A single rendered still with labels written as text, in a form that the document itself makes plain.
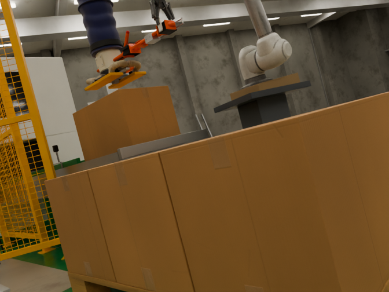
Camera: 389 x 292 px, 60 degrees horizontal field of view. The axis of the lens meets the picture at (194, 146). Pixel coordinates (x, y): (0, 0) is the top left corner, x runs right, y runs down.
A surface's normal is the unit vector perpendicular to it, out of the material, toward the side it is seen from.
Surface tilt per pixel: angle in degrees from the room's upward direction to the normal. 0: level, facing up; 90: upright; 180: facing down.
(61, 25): 90
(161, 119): 90
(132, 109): 90
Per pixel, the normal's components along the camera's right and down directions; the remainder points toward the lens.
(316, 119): 0.69, -0.17
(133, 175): -0.69, 0.18
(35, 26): 0.41, -0.09
